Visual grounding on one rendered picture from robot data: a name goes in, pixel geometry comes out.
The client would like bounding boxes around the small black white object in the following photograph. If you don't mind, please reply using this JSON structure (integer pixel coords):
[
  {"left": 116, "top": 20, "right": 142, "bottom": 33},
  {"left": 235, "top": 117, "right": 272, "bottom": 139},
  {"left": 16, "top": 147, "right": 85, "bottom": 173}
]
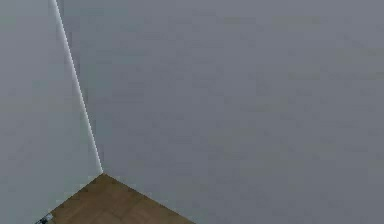
[{"left": 34, "top": 213, "right": 54, "bottom": 224}]

